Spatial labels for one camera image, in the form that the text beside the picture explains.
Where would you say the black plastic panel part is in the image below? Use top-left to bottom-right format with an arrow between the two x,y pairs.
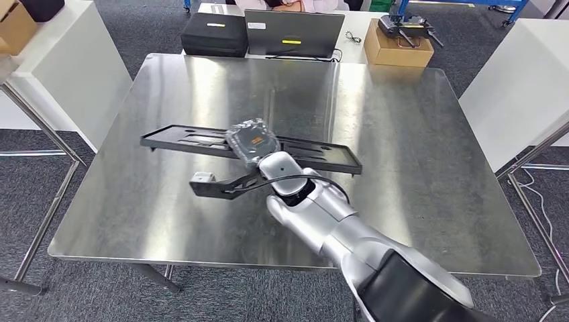
140,124 -> 363,177

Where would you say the stainless steel workbench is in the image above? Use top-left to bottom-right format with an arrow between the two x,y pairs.
47,53 -> 542,294

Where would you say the black laptop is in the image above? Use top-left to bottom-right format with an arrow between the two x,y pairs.
243,9 -> 346,58

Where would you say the black carrying case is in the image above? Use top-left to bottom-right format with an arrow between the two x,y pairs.
180,12 -> 249,58

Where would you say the cardboard box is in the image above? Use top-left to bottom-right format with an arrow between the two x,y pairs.
363,30 -> 435,68
0,0 -> 39,56

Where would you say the person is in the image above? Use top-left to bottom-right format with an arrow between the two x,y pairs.
234,0 -> 352,13

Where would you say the dark metal tool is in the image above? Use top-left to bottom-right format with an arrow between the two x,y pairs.
378,14 -> 446,49

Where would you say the green object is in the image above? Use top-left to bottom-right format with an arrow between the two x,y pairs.
368,0 -> 397,13

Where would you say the black bag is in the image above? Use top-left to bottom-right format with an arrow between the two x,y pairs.
19,0 -> 65,22

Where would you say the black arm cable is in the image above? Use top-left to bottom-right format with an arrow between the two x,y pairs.
231,173 -> 351,206

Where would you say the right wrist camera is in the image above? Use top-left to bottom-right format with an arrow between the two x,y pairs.
189,170 -> 263,201

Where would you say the black laptop cable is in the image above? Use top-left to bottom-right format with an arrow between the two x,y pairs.
266,48 -> 343,63

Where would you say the white floor cable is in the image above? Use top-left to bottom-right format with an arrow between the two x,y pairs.
509,168 -> 564,322

